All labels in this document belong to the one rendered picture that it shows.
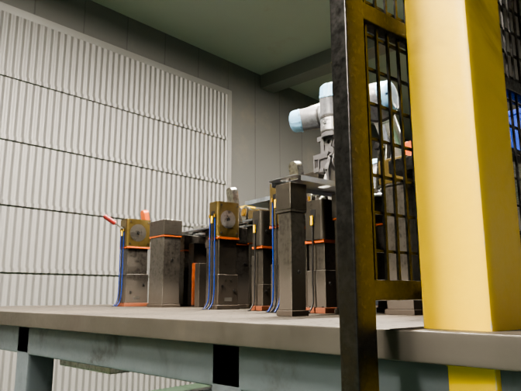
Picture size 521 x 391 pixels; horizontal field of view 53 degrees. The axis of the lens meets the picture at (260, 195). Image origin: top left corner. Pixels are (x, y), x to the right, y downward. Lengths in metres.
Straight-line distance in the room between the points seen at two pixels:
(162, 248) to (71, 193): 2.19
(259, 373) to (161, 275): 1.14
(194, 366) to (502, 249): 0.60
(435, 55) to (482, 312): 0.36
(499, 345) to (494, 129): 0.29
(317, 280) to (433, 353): 0.65
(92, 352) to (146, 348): 0.22
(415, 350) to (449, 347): 0.04
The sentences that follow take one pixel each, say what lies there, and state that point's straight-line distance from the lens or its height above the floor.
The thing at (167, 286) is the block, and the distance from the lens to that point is 2.02.
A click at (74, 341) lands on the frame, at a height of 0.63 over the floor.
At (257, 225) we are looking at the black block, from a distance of 1.54.
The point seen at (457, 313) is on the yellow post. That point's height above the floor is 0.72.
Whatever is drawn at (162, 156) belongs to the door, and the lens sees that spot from 4.65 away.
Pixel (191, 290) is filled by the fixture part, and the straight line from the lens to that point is 2.11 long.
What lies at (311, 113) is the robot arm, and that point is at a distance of 1.70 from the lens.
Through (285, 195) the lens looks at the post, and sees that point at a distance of 1.15.
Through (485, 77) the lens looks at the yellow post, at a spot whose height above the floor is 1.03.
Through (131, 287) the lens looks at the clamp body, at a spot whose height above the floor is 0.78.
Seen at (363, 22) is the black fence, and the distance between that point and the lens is 0.79.
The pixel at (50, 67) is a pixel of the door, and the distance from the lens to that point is 4.32.
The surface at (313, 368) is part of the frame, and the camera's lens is 0.86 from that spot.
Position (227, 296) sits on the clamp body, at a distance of 1.70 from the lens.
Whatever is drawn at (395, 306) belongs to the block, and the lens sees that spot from 1.24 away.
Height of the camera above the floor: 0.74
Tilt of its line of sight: 11 degrees up
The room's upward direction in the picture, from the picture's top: straight up
